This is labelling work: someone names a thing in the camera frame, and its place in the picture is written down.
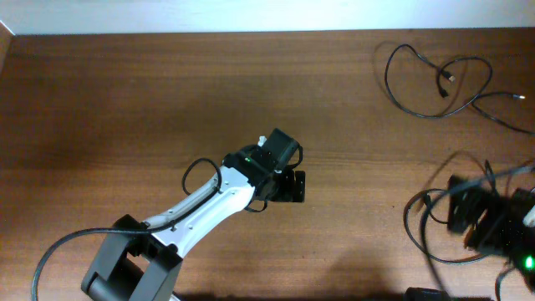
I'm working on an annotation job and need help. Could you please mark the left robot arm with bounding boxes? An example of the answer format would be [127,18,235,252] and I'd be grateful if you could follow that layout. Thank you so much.
[81,129,306,301]

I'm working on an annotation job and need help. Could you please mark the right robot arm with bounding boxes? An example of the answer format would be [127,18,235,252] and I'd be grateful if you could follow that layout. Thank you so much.
[447,186,534,295]

